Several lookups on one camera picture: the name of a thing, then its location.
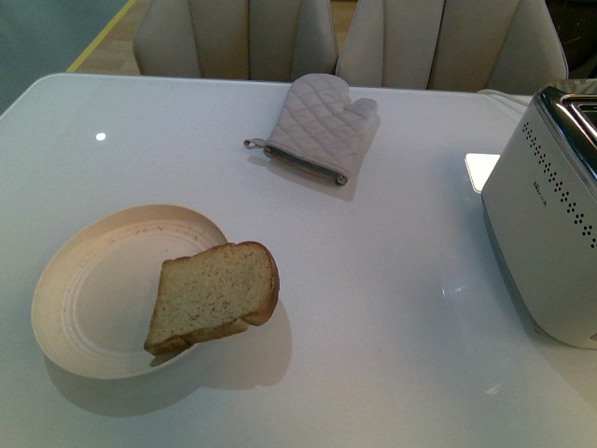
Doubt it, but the slice of toast bread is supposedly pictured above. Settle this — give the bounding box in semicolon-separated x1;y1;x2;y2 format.
144;242;280;357

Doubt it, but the beige round plate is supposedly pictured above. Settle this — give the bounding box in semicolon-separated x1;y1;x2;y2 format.
31;204;227;380

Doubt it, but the white silver toaster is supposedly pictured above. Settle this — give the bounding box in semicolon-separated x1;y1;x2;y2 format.
481;78;596;349

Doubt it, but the grey quilted oven mitt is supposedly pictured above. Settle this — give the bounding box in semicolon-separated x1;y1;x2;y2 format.
243;74;379;186

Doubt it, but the left beige chair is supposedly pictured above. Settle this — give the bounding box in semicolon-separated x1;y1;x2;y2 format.
133;0;338;82

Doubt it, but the beige chair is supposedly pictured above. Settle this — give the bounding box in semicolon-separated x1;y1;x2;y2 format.
133;0;338;82
336;0;568;94

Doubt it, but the right beige chair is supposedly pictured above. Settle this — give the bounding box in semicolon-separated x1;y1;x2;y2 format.
336;0;568;94

